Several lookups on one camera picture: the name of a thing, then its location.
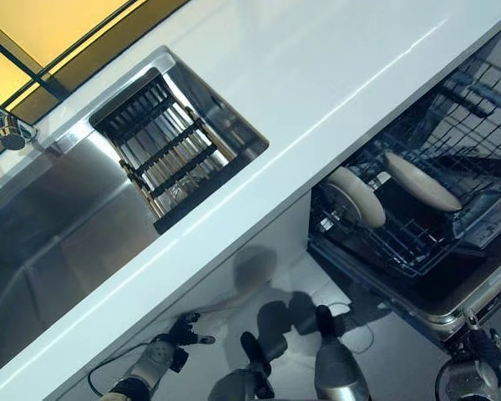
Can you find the black dish drying rack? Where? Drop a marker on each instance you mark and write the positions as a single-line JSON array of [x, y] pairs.
[[167, 158]]

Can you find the chrome gooseneck kitchen faucet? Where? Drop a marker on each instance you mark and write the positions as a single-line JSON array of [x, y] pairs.
[[8, 125]]

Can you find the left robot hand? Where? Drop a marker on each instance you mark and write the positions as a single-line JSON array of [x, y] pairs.
[[183, 334]]

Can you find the grey right robot leg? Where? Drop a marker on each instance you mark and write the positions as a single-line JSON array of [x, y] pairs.
[[338, 367]]

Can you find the cream round plate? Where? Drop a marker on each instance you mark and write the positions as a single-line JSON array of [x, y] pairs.
[[359, 196], [426, 186]]

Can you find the black built-in dishwasher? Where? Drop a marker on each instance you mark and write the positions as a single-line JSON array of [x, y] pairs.
[[401, 284]]

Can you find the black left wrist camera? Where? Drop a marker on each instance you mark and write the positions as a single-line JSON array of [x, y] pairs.
[[180, 360]]

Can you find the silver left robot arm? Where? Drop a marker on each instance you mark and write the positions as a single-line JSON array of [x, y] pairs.
[[146, 367]]

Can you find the stainless steel sink basin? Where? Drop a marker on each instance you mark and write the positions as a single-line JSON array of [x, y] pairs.
[[67, 209]]

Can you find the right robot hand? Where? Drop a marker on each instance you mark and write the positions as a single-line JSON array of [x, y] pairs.
[[482, 348]]

